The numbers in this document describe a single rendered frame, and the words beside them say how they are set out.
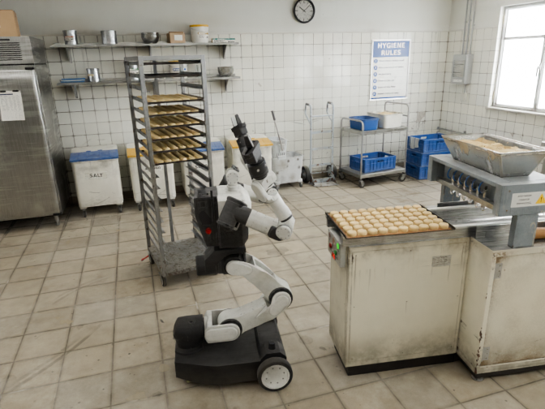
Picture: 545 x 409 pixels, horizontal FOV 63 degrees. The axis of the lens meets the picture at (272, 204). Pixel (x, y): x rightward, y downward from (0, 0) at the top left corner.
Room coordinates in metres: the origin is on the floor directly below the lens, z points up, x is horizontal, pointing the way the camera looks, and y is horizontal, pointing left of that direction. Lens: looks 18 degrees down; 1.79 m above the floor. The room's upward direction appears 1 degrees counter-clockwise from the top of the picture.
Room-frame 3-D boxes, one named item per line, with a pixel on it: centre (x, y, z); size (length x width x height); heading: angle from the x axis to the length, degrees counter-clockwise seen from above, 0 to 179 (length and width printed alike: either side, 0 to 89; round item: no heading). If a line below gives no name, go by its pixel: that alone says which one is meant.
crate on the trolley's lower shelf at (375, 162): (6.37, -1.49, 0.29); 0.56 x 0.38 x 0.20; 115
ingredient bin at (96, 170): (5.36, 2.17, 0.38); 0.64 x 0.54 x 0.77; 20
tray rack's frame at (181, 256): (3.60, 0.82, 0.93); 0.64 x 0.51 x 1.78; 26
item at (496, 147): (2.40, -1.21, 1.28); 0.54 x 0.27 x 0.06; 9
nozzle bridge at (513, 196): (2.40, -1.21, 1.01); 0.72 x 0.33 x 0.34; 9
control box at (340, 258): (2.27, -0.35, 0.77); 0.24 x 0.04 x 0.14; 9
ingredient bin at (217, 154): (5.74, 0.93, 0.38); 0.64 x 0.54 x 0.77; 16
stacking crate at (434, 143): (6.58, -2.42, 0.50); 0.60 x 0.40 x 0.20; 109
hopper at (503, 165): (2.40, -1.21, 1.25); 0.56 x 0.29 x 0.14; 9
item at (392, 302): (2.33, -0.71, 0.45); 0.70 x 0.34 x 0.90; 99
